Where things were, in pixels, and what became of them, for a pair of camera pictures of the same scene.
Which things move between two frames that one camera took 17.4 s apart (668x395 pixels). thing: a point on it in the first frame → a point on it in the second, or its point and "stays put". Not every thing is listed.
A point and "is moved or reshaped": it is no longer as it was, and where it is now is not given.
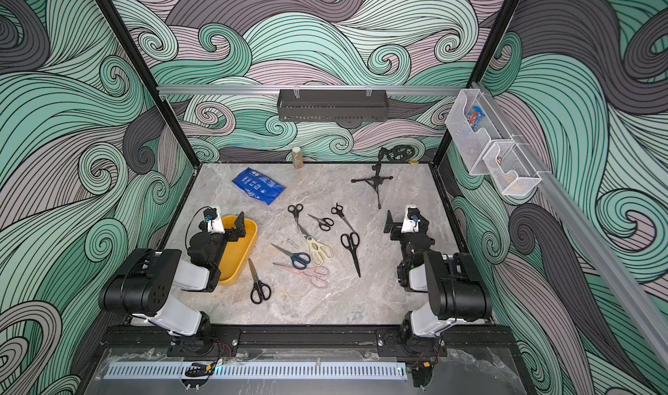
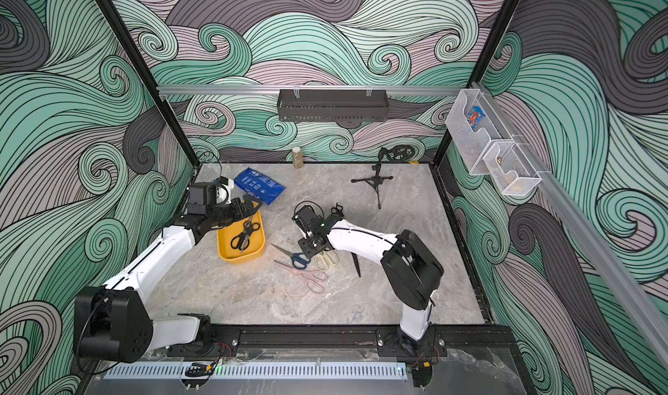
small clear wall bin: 511,169 stays put
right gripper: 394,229 → 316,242
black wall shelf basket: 333,108 stays put
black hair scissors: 337,209 stays put
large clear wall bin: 473,126 stays put
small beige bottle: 297,159 stays put
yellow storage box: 237,252 is moved or reshaped
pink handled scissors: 314,274 stays put
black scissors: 261,291 → 242,240
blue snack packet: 258,185 stays put
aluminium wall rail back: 313,90 stays put
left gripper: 238,230 → 240,210
